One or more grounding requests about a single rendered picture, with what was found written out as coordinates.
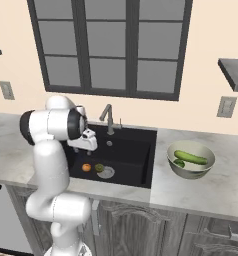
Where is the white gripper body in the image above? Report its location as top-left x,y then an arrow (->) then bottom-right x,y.
66,135 -> 99,152

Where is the black sink basin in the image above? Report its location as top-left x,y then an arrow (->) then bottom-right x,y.
61,122 -> 158,190

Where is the pale green bowl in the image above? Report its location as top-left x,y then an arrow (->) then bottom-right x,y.
166,139 -> 217,181

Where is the grey metal tap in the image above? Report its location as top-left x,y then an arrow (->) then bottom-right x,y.
98,103 -> 123,136

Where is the narrow grey cupboard door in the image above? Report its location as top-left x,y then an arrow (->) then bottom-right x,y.
5,184 -> 55,256

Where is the small dark green vegetable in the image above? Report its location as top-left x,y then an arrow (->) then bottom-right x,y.
172,158 -> 186,169

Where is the wide grey cupboard door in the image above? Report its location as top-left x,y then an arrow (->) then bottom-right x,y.
89,198 -> 189,256

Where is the dark framed window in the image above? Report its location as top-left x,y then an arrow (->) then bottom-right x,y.
26,0 -> 194,102

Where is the grey dishwasher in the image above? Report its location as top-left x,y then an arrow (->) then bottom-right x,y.
0,181 -> 35,255

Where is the long green cucumber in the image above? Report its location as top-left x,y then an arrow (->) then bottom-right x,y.
173,149 -> 209,166

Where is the grey drawer front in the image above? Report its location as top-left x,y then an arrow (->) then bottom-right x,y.
186,213 -> 238,244

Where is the grey cupboard door under drawer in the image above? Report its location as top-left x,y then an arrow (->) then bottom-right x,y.
177,231 -> 238,256

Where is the vertical grey cupboard handle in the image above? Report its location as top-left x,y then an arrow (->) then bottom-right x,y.
91,199 -> 102,237

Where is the grey wall socket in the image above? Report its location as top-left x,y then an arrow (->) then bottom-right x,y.
0,80 -> 16,101
216,95 -> 238,119

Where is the large grey wall shelf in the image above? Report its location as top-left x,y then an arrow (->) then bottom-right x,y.
217,57 -> 238,94

